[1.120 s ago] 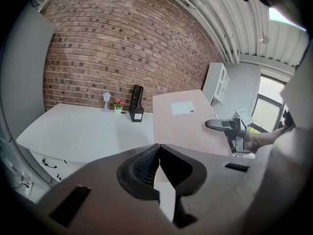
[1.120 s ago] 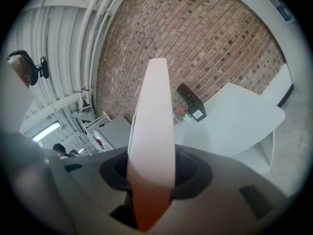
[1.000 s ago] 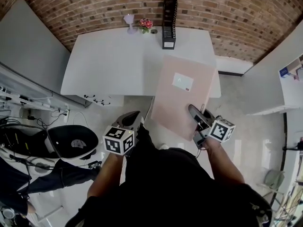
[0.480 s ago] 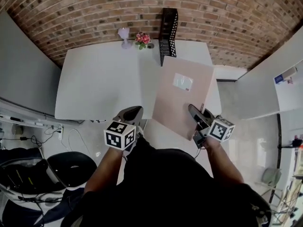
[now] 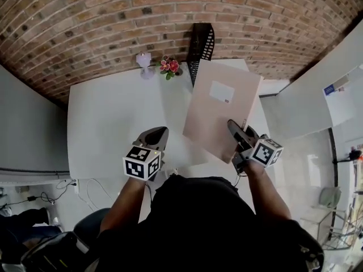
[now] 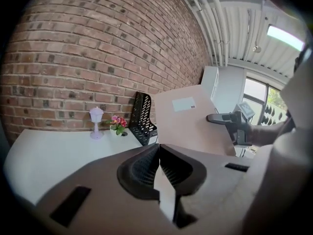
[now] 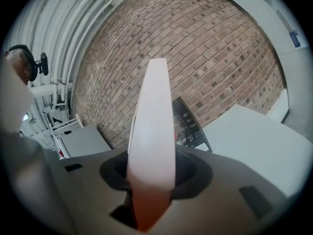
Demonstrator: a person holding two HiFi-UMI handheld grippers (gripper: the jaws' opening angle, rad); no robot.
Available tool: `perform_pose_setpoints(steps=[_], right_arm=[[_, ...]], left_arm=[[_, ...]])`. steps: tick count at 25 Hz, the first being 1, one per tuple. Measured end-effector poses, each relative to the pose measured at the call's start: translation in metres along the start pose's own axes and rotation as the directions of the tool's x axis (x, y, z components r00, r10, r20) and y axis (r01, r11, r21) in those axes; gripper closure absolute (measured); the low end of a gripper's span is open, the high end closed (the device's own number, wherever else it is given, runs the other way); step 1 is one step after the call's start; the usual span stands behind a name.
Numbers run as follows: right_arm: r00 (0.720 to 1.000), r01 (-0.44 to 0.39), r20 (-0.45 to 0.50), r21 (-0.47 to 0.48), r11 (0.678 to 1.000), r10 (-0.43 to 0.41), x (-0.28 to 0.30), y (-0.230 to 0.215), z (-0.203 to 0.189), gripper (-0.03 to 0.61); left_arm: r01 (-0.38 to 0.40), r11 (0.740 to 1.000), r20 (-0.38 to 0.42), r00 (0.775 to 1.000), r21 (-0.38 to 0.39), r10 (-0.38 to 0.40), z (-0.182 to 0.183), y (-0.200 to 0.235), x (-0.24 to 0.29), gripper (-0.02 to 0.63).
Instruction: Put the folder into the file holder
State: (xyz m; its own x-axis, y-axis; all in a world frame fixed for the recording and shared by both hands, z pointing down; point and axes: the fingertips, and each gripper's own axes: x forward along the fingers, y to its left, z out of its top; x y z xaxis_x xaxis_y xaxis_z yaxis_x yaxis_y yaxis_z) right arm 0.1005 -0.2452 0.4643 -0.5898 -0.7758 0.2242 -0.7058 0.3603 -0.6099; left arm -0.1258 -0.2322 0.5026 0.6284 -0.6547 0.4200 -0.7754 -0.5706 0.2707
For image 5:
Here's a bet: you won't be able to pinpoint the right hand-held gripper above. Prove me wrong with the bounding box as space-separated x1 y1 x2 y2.
227 120 284 176

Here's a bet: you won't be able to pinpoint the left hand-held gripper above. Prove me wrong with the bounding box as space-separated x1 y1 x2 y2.
122 126 170 182

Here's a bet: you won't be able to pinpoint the beige cardboard folder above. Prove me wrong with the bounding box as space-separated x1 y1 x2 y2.
183 58 261 164

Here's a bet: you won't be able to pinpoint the black mesh file holder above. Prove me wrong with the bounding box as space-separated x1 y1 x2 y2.
185 23 216 87

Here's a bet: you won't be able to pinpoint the person's left forearm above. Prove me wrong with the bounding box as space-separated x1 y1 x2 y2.
99 176 154 232

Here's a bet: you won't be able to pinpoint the person's right forearm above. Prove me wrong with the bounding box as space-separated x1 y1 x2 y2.
245 160 293 221

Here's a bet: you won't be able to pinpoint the pink potted flowers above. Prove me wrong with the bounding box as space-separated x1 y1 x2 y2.
157 55 183 80

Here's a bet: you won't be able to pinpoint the white table lamp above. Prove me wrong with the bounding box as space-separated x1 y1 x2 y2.
136 52 156 80

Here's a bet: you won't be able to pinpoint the black pole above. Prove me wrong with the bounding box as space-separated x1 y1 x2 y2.
328 127 340 188

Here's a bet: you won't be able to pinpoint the white sheet with blue label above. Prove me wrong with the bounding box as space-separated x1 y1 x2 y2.
322 66 363 127

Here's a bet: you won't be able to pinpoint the person's black-clothed torso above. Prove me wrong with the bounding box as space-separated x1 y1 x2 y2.
96 176 326 272

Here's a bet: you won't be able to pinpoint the dark round stool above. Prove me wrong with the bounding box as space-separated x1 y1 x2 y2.
73 207 112 249

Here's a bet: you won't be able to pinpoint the grey folding chair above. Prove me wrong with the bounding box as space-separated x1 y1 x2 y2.
300 185 363 252

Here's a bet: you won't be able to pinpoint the white partition panel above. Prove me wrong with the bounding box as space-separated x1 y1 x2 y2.
0 63 70 181

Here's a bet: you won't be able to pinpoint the black backpack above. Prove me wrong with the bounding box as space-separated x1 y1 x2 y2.
21 231 92 272

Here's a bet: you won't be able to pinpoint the white cable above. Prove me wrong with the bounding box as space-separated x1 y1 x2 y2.
78 178 114 213

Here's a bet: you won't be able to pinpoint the black clamp mount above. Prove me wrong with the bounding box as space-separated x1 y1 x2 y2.
333 144 363 164

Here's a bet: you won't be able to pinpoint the black cable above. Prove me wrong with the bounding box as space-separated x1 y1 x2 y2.
0 180 75 210

